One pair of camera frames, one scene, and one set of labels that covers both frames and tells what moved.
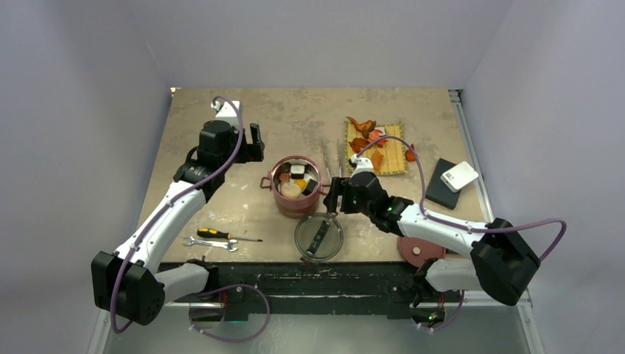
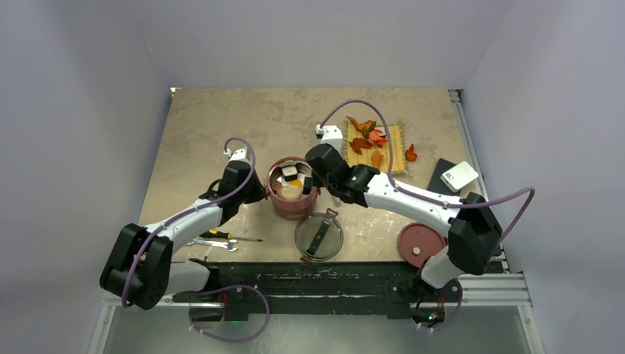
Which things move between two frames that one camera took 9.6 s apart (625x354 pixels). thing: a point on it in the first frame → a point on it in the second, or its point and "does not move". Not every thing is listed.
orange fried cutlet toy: [377, 160] does not move
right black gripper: [340, 186] → [315, 181]
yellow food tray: [390, 159] does not move
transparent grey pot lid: [318, 237] does not move
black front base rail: [399, 287] does not move
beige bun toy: [291, 190] does not move
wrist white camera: [363, 164] → [330, 134]
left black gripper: [250, 152] → [259, 194]
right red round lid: [416, 251] does not move
